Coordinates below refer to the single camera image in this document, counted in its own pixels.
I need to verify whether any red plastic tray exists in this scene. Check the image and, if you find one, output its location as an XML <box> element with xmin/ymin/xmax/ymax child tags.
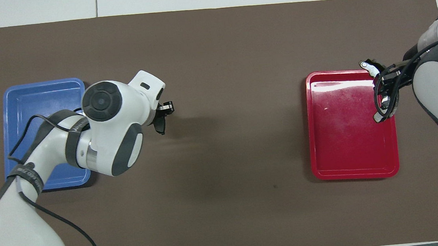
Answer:
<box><xmin>303</xmin><ymin>65</ymin><xmax>401</xmax><ymax>184</ymax></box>

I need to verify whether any blue plastic tray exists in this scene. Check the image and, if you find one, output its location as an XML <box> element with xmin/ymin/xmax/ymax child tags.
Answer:
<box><xmin>0</xmin><ymin>77</ymin><xmax>94</xmax><ymax>194</ymax></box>

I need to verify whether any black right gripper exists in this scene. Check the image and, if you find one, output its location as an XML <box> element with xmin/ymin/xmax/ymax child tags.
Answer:
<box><xmin>372</xmin><ymin>60</ymin><xmax>417</xmax><ymax>112</ymax></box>

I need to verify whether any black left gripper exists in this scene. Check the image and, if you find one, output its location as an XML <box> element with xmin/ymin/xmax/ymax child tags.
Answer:
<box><xmin>146</xmin><ymin>100</ymin><xmax>176</xmax><ymax>128</ymax></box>

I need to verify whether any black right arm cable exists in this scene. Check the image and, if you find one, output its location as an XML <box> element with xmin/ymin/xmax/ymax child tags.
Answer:
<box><xmin>368</xmin><ymin>36</ymin><xmax>438</xmax><ymax>122</ymax></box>

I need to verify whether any brown table mat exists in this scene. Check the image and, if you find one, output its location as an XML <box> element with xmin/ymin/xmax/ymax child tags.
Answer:
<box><xmin>0</xmin><ymin>0</ymin><xmax>438</xmax><ymax>246</ymax></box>

